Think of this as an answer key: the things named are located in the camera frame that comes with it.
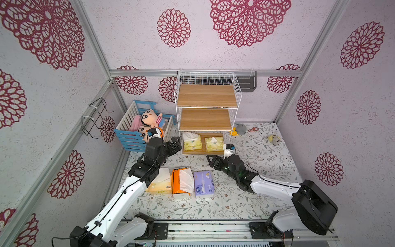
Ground green tissue pack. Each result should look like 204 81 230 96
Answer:
205 136 224 152
183 132 203 151

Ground purple tissue pack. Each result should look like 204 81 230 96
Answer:
193 171 215 199

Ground orange tissue pack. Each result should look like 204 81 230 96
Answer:
172 168 194 199

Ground yellow tissue pack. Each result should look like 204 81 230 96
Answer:
146 168 172 195

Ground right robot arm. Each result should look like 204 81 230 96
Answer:
206 154 338 236

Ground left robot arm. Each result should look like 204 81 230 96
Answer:
70 136 182 247

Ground plush doll orange shorts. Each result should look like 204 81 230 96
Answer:
138 126 151 143

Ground plush doll blue shorts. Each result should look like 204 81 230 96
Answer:
141 109 168 128

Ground grey yellow plush toy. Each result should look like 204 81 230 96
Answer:
230 123 247 136

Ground blue white toy crib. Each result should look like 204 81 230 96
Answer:
114 100 177 152

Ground red scissors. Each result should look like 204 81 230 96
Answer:
248 127 259 132

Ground small yellow grey plush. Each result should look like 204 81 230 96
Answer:
267 134 282 146

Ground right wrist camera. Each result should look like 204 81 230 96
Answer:
223 144 236 158

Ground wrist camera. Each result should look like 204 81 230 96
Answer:
223 144 236 158
147 128 164 141

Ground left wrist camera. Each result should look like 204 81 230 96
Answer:
147 128 164 141

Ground white wire wooden shelf rack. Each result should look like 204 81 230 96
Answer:
174 71 242 145

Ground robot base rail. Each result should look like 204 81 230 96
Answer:
128 220 342 247

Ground black wire wall rack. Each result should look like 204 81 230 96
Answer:
81 97 113 139

